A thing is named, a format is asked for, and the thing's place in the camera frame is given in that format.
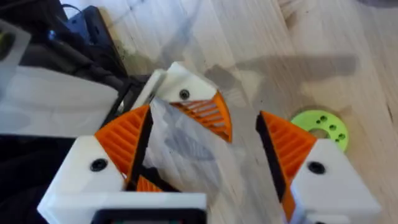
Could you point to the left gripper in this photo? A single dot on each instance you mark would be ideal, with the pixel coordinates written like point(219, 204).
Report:
point(53, 102)

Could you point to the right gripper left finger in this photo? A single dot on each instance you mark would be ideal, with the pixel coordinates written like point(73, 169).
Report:
point(93, 161)

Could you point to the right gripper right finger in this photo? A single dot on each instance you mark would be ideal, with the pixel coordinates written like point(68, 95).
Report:
point(323, 186)

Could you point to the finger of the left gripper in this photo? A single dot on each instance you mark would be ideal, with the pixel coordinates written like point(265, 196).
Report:
point(189, 84)
point(183, 149)

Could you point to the green disc with holes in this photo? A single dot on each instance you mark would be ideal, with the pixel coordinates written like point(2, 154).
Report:
point(326, 124)

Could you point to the black box with blue part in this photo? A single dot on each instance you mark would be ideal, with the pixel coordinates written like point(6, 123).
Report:
point(88, 26)

